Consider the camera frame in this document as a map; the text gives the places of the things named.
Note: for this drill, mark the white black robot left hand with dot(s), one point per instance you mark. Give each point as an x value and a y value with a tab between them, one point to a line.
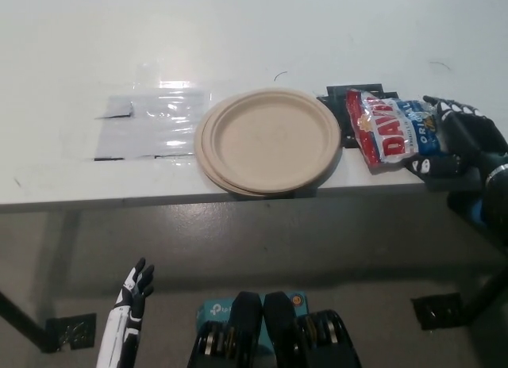
123	320

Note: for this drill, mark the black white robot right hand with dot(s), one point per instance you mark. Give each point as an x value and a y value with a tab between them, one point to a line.
472	138

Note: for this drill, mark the red blue sunflower seed bag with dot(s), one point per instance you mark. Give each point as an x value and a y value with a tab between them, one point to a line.
381	138

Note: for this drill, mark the beige paper plate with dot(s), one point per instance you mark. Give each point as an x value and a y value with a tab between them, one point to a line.
270	136
254	192

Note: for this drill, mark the black table leg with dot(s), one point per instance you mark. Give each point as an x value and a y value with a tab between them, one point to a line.
490	296
20	320

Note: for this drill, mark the clear plastic sheet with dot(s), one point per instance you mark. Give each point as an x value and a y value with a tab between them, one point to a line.
158	124

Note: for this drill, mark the black blue table bracket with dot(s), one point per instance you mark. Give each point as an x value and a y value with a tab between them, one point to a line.
462	207

